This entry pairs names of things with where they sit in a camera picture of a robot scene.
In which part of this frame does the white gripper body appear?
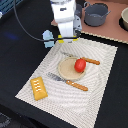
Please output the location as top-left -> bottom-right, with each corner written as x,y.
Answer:
58,16 -> 82,38

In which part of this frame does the yellow butter box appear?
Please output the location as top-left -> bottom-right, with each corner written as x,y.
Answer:
57,35 -> 78,43

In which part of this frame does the red tomato toy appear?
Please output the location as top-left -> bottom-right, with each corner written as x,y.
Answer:
74,59 -> 86,72

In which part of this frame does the orange bread loaf toy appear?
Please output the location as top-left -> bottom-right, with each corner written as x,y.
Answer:
30,77 -> 48,101

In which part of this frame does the light blue milk carton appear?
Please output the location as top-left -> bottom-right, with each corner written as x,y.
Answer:
42,30 -> 54,48

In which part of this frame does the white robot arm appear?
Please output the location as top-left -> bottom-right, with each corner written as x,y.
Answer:
50,0 -> 82,42

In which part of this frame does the small grey pot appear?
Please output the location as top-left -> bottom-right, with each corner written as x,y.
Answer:
75,4 -> 82,18

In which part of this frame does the large grey pot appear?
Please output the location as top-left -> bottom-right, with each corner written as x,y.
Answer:
84,2 -> 110,27

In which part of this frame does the round wooden plate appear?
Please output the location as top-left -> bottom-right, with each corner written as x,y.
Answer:
58,57 -> 85,81

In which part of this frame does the brown stove board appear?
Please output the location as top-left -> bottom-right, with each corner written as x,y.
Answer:
50,0 -> 128,45

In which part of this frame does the white woven placemat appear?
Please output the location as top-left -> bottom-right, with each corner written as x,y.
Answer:
16,38 -> 117,128

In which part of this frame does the beige bowl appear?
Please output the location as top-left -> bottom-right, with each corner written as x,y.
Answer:
121,7 -> 128,30

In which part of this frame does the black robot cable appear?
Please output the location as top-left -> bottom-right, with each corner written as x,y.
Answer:
12,0 -> 61,43

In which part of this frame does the knife with wooden handle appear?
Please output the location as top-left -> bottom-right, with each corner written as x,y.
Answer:
61,51 -> 100,65

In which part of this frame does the fork with wooden handle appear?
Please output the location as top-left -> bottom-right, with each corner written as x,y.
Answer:
47,72 -> 88,91

